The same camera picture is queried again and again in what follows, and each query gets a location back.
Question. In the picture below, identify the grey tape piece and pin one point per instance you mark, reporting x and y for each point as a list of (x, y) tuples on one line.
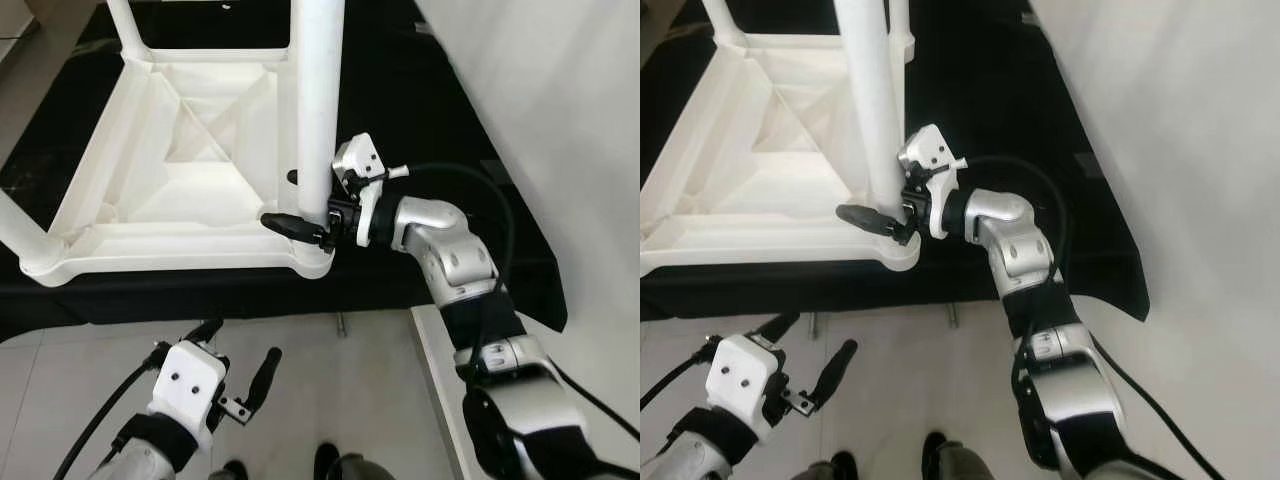
[(1087, 165)]

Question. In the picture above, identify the black robot left foot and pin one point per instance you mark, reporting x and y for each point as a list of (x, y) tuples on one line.
[(235, 470), (845, 466)]

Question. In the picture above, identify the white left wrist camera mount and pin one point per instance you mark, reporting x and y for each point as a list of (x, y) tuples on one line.
[(185, 385), (745, 380)]

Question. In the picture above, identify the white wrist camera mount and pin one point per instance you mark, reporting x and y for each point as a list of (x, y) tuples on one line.
[(185, 385), (360, 160), (930, 150), (745, 380)]

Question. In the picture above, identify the black robot foot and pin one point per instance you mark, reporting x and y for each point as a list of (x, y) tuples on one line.
[(845, 466), (935, 455), (325, 460), (235, 470)]

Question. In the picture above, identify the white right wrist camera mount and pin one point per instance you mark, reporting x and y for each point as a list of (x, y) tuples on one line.
[(360, 160), (930, 150)]

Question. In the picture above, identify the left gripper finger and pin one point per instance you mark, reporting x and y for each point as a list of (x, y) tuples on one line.
[(835, 372), (780, 326), (265, 377), (205, 331)]

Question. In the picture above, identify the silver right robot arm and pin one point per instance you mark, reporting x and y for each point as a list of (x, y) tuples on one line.
[(450, 260), (1020, 240)]

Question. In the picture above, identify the white plastic table top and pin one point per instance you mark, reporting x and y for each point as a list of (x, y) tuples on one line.
[(760, 190), (200, 180)]

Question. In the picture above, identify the black robot right foot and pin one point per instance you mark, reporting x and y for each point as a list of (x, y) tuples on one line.
[(325, 460), (935, 455)]

